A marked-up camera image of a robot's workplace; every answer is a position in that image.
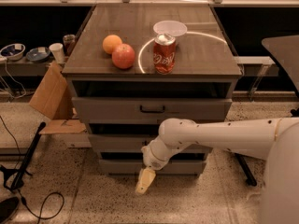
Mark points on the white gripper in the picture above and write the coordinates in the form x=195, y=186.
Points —
x=151, y=161

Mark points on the brown cardboard box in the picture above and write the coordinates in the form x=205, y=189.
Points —
x=52, y=99

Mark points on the red cola can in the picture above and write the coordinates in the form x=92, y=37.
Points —
x=164, y=50

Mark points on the grey bottom drawer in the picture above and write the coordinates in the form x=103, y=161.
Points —
x=130, y=167

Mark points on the black stand leg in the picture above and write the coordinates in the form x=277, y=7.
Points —
x=251, y=181
x=13, y=177

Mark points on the black stand leg left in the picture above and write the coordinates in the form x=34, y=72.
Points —
x=13, y=177

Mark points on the red apple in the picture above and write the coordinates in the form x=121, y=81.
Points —
x=123, y=56

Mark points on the grey shelf ledge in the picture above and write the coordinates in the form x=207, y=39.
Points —
x=24, y=68

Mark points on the grey drawer cabinet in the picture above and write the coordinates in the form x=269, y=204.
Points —
x=204, y=65

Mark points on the white and blue bowl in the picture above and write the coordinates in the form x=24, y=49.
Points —
x=13, y=52

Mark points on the orange fruit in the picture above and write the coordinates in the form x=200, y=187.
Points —
x=110, y=42

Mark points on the grey drawer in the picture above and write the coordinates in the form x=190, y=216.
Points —
x=149, y=110
x=119, y=143
x=130, y=167

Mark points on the black stand leg right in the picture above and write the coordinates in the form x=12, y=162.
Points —
x=251, y=181

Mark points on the dark glass jar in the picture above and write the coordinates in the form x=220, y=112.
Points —
x=69, y=43

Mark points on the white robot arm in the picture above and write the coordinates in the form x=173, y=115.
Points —
x=274, y=140

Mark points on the black round floor base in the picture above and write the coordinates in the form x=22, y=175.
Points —
x=8, y=207

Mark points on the white plastic bowl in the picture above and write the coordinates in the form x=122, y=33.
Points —
x=174, y=28

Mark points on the grey top drawer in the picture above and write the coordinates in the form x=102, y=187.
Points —
x=149, y=110

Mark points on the white paper cup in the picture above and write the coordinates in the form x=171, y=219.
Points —
x=57, y=50

